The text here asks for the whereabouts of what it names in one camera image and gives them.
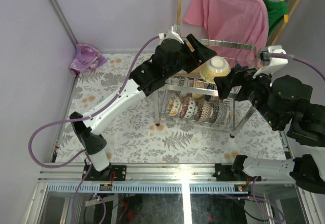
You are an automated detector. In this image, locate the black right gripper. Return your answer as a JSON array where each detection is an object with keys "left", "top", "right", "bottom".
[{"left": 211, "top": 62, "right": 279, "bottom": 127}]

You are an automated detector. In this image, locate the blue triangle patterned bowl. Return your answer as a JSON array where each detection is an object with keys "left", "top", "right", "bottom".
[{"left": 204, "top": 83, "right": 218, "bottom": 102}]

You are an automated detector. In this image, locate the yellow dotted white bowl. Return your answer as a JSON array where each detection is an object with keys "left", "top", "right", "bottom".
[{"left": 200, "top": 56, "right": 231, "bottom": 83}]

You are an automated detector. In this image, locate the steel two-tier dish rack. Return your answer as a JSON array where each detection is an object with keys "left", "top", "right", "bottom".
[{"left": 153, "top": 37, "right": 265, "bottom": 139}]

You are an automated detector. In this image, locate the tan yellow bowl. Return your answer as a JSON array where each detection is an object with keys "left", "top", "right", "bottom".
[{"left": 191, "top": 78, "right": 207, "bottom": 100}]

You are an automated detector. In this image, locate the black white patterned bowl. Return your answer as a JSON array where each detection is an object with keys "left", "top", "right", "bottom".
[{"left": 211, "top": 102, "right": 229, "bottom": 124}]

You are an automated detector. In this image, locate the green circle patterned bowl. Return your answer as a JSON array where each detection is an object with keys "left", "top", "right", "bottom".
[{"left": 179, "top": 76, "right": 193, "bottom": 87}]

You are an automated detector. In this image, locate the brown lattice patterned bowl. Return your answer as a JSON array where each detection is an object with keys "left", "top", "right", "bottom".
[{"left": 194, "top": 98, "right": 213, "bottom": 122}]

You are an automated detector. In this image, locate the red patterned bowl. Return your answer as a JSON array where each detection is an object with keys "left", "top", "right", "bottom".
[{"left": 180, "top": 95, "right": 197, "bottom": 119}]

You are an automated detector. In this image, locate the yellow rimmed floral bowl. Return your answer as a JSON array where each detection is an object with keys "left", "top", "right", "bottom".
[{"left": 167, "top": 94, "right": 183, "bottom": 117}]

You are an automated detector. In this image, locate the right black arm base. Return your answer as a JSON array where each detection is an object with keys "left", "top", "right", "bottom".
[{"left": 213, "top": 164, "right": 256, "bottom": 182}]

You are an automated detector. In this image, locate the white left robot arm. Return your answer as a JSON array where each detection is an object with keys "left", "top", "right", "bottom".
[{"left": 70, "top": 32, "right": 217, "bottom": 181}]

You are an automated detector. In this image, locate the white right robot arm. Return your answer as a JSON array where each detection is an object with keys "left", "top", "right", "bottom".
[{"left": 214, "top": 68, "right": 324, "bottom": 194}]

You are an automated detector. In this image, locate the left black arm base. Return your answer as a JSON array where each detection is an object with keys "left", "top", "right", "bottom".
[{"left": 82, "top": 161, "right": 127, "bottom": 182}]

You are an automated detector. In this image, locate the pink t-shirt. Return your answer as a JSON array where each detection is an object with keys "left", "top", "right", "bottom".
[{"left": 183, "top": 0, "right": 269, "bottom": 69}]

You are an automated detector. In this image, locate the green t-shirt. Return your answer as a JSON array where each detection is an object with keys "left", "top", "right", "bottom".
[{"left": 263, "top": 0, "right": 289, "bottom": 36}]

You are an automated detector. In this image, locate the purple crumpled cloth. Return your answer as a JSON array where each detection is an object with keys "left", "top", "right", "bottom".
[{"left": 69, "top": 44, "right": 107, "bottom": 77}]

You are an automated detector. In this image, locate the wooden clothes stand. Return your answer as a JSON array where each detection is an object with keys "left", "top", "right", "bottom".
[{"left": 171, "top": 0, "right": 313, "bottom": 57}]

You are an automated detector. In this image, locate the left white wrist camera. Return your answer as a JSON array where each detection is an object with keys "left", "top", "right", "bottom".
[{"left": 158, "top": 24, "right": 184, "bottom": 44}]

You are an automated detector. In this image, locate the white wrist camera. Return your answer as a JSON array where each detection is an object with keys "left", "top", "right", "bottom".
[
  {"left": 253, "top": 45, "right": 288, "bottom": 79},
  {"left": 158, "top": 24, "right": 184, "bottom": 44}
]

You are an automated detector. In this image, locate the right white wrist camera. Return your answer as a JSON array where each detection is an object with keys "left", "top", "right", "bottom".
[{"left": 253, "top": 45, "right": 288, "bottom": 79}]

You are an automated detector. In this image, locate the aluminium rail frame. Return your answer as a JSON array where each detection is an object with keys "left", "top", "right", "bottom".
[{"left": 33, "top": 78, "right": 324, "bottom": 223}]

